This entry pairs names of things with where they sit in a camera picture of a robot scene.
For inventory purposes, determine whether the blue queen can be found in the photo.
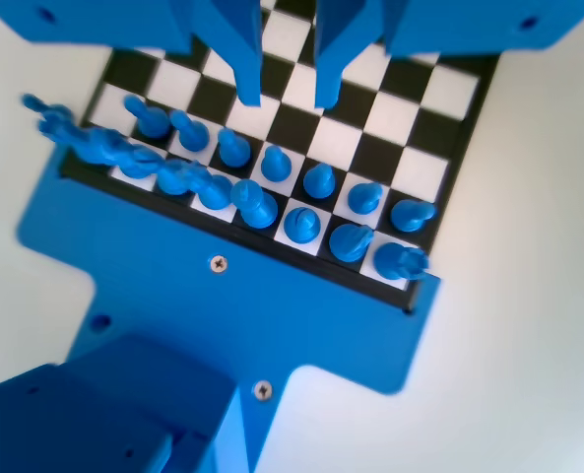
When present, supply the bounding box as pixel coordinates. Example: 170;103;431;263
187;165;234;212

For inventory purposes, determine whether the blue bishop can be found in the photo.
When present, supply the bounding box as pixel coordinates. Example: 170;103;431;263
156;157;199;196
283;206;321;245

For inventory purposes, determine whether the blue pawn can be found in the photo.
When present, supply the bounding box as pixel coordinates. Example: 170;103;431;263
302;163;336;200
260;145;292;184
169;108;209;153
216;127;251;169
123;94;172;139
21;93;56;119
389;199;438;233
347;181;384;216

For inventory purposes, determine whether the blue base plate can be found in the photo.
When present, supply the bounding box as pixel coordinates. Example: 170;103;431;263
15;147;443;473

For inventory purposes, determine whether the black and white chessboard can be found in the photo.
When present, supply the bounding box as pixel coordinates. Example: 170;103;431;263
57;0;500;311

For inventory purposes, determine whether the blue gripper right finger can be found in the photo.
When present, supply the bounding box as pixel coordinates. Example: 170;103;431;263
315;0;387;109

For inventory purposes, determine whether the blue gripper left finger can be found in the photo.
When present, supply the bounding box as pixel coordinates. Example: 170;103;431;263
191;0;263;107

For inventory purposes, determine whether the blue rook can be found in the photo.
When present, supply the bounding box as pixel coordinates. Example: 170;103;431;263
37;105;125;167
372;241;430;282

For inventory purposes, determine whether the blue king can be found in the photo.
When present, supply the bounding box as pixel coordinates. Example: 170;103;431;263
230;178;279;231

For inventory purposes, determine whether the blue knight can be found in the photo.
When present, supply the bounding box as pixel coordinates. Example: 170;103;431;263
328;224;375;263
101;132;167;181

